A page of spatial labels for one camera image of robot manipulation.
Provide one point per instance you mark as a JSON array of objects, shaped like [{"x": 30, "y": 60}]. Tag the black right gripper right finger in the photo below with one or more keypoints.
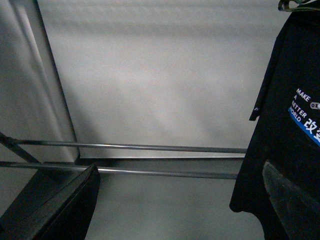
[{"x": 298, "y": 212}]

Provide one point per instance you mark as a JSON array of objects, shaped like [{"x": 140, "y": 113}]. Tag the black printed t-shirt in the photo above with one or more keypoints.
[{"x": 287, "y": 116}]

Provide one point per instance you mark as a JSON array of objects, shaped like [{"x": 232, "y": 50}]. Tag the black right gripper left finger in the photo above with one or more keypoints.
[{"x": 54, "y": 205}]

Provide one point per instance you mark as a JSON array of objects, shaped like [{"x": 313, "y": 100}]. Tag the green clothes hanger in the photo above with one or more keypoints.
[{"x": 291, "y": 6}]

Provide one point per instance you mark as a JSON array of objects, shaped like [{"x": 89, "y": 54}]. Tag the metal clothes rack frame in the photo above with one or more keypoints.
[{"x": 31, "y": 162}]

